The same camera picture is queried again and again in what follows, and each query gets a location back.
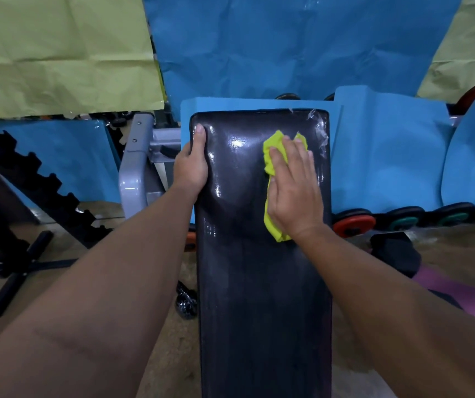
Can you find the large green paper sheet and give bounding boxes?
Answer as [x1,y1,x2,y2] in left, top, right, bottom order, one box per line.
[0,0,166,120]

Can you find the black padded bench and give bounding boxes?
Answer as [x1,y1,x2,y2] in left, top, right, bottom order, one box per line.
[189,109,333,398]

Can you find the black hex dumbbell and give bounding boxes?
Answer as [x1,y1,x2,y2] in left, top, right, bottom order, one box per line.
[370,231,422,279]

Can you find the person's left hand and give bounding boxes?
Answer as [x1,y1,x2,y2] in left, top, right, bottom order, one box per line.
[173,123,209,199]

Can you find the small green paper sheet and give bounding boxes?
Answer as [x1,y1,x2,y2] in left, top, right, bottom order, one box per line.
[416,0,475,104]

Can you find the orange weight plate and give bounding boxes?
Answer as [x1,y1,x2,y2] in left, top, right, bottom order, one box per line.
[332,209,377,239]

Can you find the person's right forearm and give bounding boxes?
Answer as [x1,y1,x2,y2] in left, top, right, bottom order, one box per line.
[291,225,475,398]

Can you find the purple exercise mat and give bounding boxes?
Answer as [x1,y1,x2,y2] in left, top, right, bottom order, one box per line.
[412,264,475,333]

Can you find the grey metal bench frame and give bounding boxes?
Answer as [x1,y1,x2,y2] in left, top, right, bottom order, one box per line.
[118,112,182,221]

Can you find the black green weight plate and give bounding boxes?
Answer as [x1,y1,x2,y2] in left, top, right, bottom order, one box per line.
[376,206,426,232]
[426,201,475,227]

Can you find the black toothed rack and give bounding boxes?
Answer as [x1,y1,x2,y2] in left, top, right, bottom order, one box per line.
[0,102,113,246]

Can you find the person's left forearm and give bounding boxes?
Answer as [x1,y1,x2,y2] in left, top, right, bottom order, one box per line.
[0,182,199,398]

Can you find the person's right hand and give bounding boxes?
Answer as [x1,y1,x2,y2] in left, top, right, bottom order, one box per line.
[267,135,325,242]

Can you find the yellow cleaning cloth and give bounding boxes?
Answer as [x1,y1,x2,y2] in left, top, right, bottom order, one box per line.
[262,129,309,243]

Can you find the large blue paper sheet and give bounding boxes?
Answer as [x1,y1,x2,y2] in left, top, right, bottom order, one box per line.
[142,0,464,111]

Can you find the black cross stand base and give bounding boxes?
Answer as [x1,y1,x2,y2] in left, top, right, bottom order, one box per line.
[0,230,80,319]

